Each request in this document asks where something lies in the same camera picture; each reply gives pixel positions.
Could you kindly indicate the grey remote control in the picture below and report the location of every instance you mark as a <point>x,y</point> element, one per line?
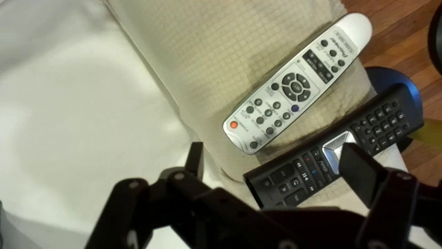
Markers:
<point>295,88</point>

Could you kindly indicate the black remote control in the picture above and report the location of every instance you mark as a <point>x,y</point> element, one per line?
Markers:
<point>378,125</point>

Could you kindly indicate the white fabric sofa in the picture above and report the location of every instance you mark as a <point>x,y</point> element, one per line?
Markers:
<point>92,92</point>

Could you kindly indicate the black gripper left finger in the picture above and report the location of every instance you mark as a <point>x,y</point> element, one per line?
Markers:
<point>184,217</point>

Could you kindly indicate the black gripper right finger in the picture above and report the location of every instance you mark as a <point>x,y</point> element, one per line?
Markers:
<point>396,212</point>

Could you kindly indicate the yellow upright post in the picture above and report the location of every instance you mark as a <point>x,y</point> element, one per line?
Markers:
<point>430,135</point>

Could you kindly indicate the blue round object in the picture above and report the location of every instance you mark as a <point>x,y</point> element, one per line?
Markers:
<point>387,78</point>

